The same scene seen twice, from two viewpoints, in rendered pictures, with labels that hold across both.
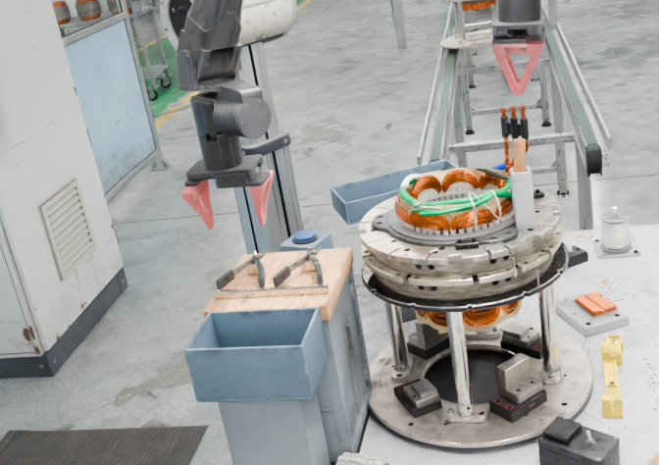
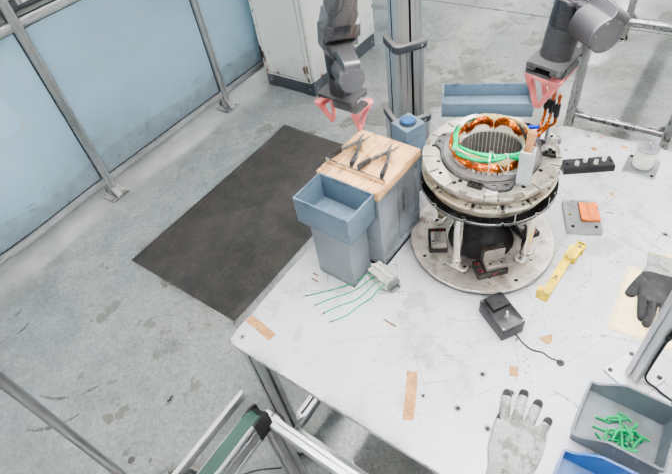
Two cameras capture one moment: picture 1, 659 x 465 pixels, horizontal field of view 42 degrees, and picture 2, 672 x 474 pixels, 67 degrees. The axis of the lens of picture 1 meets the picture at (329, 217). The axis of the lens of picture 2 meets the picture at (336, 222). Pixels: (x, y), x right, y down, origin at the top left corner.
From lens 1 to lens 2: 0.49 m
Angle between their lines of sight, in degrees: 34
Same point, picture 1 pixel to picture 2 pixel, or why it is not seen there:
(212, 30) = (333, 17)
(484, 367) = (491, 231)
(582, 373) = (541, 262)
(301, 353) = (347, 225)
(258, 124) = (354, 83)
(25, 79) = not seen: outside the picture
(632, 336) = (596, 245)
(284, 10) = not seen: outside the picture
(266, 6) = not seen: outside the picture
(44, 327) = (314, 68)
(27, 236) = (312, 11)
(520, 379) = (495, 257)
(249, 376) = (322, 222)
